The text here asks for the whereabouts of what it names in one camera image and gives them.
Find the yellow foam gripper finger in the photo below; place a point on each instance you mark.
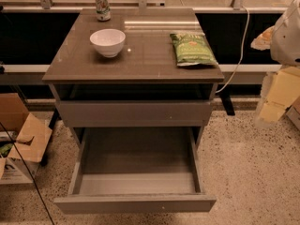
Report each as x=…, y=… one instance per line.
x=279, y=91

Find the green jalapeno chip bag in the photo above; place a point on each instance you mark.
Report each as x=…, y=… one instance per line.
x=192, y=49

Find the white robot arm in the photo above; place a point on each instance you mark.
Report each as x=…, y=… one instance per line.
x=284, y=37

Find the grey drawer cabinet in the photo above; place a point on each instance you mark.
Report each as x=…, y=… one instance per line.
x=146, y=68

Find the open grey middle drawer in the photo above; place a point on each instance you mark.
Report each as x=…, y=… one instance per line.
x=136, y=170

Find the closed grey top drawer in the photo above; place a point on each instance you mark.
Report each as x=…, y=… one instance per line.
x=109, y=114

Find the cardboard box at right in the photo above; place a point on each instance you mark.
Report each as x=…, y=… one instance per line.
x=294, y=113

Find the white ceramic bowl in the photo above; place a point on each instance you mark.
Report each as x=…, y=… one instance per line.
x=108, y=42

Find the open cardboard box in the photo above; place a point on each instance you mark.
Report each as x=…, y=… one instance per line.
x=24, y=139

